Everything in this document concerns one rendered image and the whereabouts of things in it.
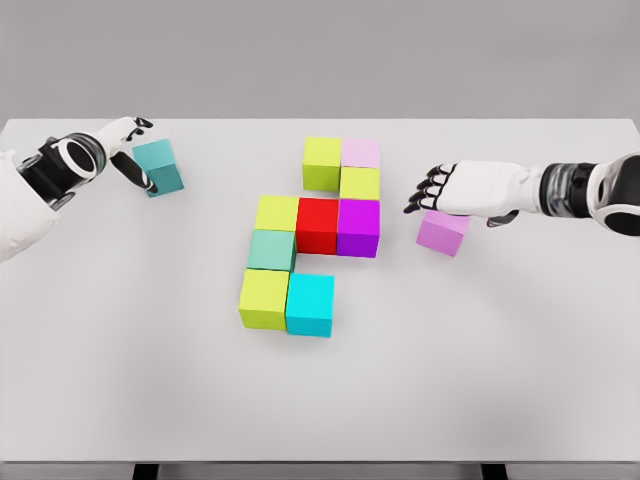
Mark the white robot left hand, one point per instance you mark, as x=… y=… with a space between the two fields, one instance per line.
x=116 y=132

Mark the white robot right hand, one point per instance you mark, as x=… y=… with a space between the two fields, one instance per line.
x=480 y=187

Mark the dark teal cube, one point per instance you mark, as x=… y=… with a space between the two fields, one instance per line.
x=155 y=157

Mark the orchid pink cube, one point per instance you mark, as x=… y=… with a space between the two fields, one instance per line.
x=442 y=235

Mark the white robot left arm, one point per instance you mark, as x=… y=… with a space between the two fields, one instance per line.
x=20 y=215

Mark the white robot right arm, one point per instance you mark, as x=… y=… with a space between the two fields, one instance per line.
x=600 y=190

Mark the yellow-green cube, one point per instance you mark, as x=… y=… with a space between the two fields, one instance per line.
x=262 y=297
x=276 y=212
x=359 y=183
x=321 y=160

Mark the pale pink cube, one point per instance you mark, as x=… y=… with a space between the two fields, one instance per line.
x=360 y=152

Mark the purple cube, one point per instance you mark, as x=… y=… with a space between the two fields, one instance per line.
x=357 y=227

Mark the red cube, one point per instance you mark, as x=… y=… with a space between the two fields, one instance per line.
x=317 y=225

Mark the mint green cube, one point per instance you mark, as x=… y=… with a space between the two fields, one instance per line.
x=270 y=250

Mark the cyan cube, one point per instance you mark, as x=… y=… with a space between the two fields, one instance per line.
x=309 y=305

